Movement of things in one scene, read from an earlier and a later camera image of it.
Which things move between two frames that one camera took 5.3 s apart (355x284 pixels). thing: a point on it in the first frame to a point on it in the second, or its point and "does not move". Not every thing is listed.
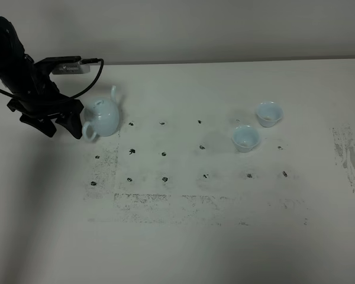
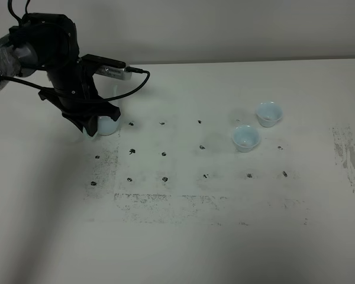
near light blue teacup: x=245 y=137 does not move
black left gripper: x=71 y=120 to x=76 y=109
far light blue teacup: x=269 y=113 does not move
